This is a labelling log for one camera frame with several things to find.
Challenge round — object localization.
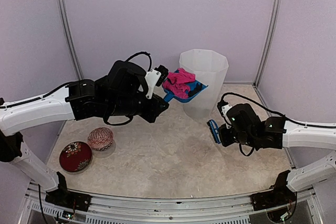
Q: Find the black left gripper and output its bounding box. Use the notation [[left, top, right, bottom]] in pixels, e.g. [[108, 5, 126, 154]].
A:
[[106, 93, 168, 123]]

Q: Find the blue hand brush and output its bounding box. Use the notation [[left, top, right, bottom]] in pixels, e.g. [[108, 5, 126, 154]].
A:
[[207, 119, 221, 144]]

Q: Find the blue dustpan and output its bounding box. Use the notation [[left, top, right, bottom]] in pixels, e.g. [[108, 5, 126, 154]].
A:
[[162, 78, 208, 103]]

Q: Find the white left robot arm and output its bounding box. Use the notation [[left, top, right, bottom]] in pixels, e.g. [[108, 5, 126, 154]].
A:
[[1, 78, 169, 206]]

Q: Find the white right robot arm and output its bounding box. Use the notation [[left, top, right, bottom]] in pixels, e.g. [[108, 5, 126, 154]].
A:
[[215, 116, 335, 205]]

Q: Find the red white patterned bowl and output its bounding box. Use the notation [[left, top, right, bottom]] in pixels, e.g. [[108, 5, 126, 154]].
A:
[[87, 127, 113, 151]]

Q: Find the dark red floral bowl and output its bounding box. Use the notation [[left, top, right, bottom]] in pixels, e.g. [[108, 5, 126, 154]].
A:
[[59, 142, 92, 173]]

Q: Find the small black paper scrap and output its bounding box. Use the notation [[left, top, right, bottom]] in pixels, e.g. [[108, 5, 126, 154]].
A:
[[188, 87, 202, 98]]

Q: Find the white translucent plastic bin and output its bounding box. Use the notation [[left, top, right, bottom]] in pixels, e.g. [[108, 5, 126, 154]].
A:
[[179, 49, 229, 120]]

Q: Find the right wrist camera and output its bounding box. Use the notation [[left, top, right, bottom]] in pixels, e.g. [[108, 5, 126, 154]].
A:
[[217, 101, 235, 128]]

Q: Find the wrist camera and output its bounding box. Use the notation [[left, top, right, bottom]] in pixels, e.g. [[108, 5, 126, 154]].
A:
[[145, 65, 169, 99], [217, 101, 235, 128]]

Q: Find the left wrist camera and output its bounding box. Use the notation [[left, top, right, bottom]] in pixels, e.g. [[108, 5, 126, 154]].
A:
[[145, 65, 169, 99]]

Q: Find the aluminium front rail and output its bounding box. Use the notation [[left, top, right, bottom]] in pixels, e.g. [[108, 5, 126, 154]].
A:
[[25, 182, 316, 224]]

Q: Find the aluminium corner post left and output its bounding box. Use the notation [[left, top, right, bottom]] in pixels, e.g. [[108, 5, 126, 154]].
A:
[[57, 0, 84, 80]]

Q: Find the aluminium corner post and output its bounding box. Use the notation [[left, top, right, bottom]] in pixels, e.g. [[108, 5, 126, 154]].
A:
[[253, 0, 281, 89], [57, 0, 84, 80]]

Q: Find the aluminium corner post right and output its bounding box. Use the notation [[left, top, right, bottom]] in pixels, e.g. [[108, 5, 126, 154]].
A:
[[253, 0, 281, 89]]

